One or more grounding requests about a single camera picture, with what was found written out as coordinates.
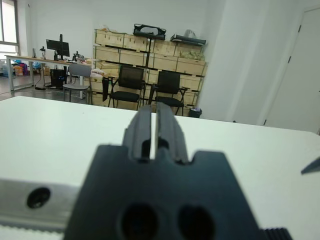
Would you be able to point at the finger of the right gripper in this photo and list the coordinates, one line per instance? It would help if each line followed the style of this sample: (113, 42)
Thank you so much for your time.
(313, 167)

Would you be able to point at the clear plastic bag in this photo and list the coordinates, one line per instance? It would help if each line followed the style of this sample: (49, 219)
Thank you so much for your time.
(190, 33)

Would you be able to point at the flat black case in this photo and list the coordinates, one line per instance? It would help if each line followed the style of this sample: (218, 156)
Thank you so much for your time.
(190, 41)

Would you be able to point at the wooden shipping crate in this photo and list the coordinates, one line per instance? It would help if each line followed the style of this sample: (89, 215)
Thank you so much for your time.
(110, 38)
(96, 99)
(106, 54)
(190, 83)
(133, 58)
(191, 67)
(162, 63)
(136, 43)
(105, 65)
(185, 53)
(96, 84)
(163, 48)

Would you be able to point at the small black desk device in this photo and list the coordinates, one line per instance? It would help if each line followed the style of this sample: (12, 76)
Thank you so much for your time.
(78, 56)

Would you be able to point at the small grey desk stand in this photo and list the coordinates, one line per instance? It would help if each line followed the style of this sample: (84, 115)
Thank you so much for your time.
(43, 52)

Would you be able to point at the black computer tower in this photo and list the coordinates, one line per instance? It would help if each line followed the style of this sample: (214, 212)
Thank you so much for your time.
(58, 78)

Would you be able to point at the black trash bin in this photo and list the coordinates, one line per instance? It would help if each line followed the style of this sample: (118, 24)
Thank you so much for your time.
(195, 113)

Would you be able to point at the black bag hanging on chair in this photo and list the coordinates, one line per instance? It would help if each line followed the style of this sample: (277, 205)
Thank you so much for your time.
(105, 88)

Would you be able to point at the window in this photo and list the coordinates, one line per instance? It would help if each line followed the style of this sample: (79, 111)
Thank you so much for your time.
(8, 20)

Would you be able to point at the black computer monitor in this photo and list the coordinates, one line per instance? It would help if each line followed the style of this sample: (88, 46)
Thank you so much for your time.
(58, 45)

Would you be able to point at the white plastic bag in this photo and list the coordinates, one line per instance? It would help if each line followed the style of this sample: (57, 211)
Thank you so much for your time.
(98, 73)

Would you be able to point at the grey plastic chair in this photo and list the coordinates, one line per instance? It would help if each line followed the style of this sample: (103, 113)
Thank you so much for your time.
(79, 71)

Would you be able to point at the small cardboard box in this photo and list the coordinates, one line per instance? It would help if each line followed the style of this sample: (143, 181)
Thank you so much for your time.
(46, 70)

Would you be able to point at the black mesh chair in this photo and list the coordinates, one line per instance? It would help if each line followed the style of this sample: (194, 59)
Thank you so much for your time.
(131, 75)
(168, 80)

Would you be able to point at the black bag with white panel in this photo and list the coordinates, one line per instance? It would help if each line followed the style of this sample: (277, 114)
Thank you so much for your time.
(150, 36)

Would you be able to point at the colourful bags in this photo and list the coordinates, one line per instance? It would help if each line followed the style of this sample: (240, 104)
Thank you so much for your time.
(20, 68)

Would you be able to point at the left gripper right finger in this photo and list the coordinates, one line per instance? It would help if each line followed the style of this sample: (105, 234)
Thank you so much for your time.
(170, 132)

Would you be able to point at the wooden desk with white legs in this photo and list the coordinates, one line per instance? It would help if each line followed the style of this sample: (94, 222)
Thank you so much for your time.
(11, 75)

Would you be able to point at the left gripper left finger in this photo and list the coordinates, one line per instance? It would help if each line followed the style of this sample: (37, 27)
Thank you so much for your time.
(140, 135)

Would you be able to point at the white door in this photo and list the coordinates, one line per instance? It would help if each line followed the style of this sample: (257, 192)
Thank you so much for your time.
(297, 82)

